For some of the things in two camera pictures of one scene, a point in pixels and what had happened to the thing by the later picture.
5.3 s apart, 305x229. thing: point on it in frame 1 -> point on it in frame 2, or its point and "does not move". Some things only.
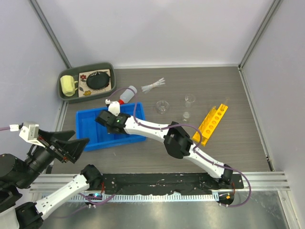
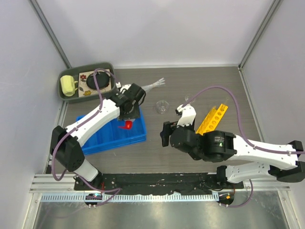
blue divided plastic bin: x=87 y=127 does not move
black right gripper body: x=109 y=130 -> x=168 y=127
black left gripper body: x=57 y=150 -> x=133 y=113
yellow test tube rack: x=210 y=125 does not move
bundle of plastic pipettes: x=159 y=82 does not move
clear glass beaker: x=189 y=98 does not move
